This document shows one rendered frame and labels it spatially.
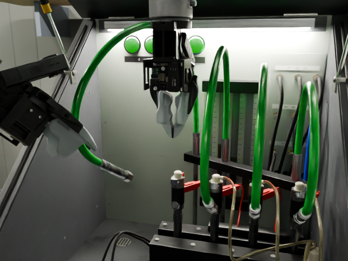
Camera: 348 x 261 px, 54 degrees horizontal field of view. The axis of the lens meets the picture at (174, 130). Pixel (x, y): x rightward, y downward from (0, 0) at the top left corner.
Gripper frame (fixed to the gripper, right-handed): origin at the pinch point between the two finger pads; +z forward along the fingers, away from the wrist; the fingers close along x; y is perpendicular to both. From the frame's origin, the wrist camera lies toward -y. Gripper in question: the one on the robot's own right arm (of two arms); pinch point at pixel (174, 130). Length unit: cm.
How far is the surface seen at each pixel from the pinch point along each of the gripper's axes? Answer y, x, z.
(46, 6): -8.5, -31.3, -24.0
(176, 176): -2.2, 0.0, 10.3
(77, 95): 11.2, -13.7, -7.9
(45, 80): -188, -158, 16
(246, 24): -28.1, 11.2, -20.8
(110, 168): 6.0, -11.0, 6.6
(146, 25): -4.8, -6.8, -19.7
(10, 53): -184, -185, -6
